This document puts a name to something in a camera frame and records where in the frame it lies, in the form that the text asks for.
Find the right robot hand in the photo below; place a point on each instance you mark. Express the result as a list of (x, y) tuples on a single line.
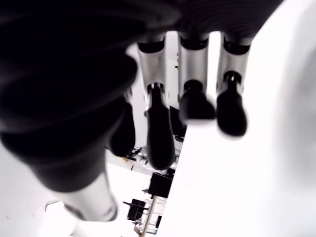
[(61, 86)]

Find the black square box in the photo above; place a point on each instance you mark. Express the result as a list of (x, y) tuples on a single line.
[(160, 185)]

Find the black device on stand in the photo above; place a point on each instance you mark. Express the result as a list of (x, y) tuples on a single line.
[(135, 209)]

